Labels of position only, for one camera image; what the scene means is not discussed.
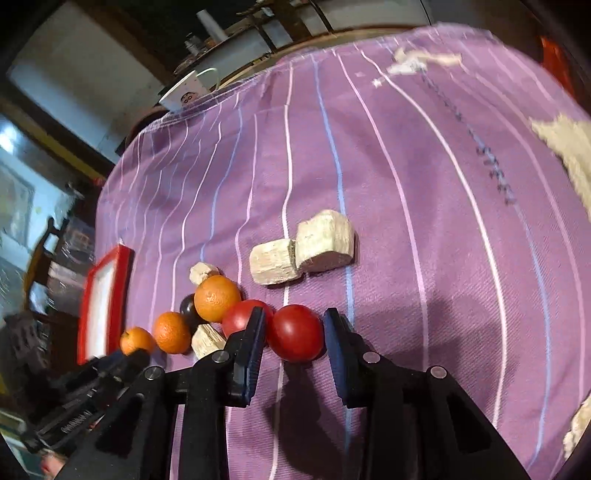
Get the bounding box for person's left hand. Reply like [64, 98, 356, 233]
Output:
[41, 452, 67, 480]

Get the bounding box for red rimmed white tray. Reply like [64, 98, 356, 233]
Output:
[77, 244, 134, 365]

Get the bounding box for small beige cork piece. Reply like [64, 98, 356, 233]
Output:
[189, 262, 221, 286]

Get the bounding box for white printed mug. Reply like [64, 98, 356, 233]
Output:
[157, 67, 221, 112]

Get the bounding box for large orange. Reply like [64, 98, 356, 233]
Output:
[193, 275, 242, 323]

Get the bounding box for smallest orange mandarin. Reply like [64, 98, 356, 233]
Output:
[119, 327, 156, 355]

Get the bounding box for red tomato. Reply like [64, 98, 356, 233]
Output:
[266, 304, 325, 363]
[221, 299, 274, 338]

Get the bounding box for small orange mandarin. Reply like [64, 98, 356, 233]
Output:
[152, 312, 191, 354]

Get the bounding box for purple striped cloth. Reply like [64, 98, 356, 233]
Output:
[94, 24, 590, 479]

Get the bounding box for dark purple plum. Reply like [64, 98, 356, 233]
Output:
[179, 294, 204, 334]

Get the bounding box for large beige cork block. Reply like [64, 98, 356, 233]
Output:
[294, 209, 356, 273]

